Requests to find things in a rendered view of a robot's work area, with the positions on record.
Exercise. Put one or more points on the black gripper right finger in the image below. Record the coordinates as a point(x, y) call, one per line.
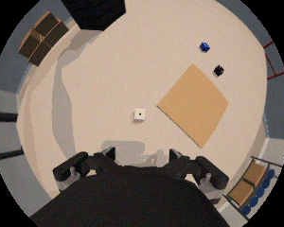
point(208, 177)

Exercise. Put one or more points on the tan flat mat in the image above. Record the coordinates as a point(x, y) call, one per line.
point(195, 104)

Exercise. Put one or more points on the black die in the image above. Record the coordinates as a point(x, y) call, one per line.
point(218, 70)

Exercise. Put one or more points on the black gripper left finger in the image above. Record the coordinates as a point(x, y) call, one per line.
point(80, 165)

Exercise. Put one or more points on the blue die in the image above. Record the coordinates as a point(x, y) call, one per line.
point(205, 47)

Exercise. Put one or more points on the white die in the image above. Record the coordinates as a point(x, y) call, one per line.
point(140, 114)

